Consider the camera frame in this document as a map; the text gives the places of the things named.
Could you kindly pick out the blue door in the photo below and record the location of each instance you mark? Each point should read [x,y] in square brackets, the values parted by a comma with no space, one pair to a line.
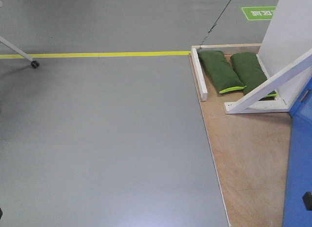
[299,175]

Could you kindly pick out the green sandbag left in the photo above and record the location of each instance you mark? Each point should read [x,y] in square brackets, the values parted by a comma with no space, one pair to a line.
[220,71]

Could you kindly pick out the green sandbag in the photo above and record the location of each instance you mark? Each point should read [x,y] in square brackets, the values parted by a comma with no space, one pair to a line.
[248,69]
[220,71]

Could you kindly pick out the green sandbag right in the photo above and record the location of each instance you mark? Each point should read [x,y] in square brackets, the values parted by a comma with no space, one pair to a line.
[248,69]

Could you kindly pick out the wooden base platform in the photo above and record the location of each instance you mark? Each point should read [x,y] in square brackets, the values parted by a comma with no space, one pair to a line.
[250,153]

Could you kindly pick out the yellow floor tape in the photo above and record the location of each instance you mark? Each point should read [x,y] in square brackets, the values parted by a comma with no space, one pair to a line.
[111,54]

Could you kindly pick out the grey wheeled stand leg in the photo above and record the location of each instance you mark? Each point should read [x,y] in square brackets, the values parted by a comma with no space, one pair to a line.
[34,63]

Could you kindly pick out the white triangular brace far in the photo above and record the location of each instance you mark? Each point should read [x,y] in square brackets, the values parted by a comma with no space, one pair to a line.
[251,103]

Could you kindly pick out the green floor sign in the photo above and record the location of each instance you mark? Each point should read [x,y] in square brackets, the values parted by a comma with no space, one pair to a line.
[259,13]

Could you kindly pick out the black robot part right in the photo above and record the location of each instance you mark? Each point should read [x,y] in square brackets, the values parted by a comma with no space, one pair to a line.
[307,200]

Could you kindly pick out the white edge rail far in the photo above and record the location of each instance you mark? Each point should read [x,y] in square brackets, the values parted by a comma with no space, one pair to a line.
[201,85]

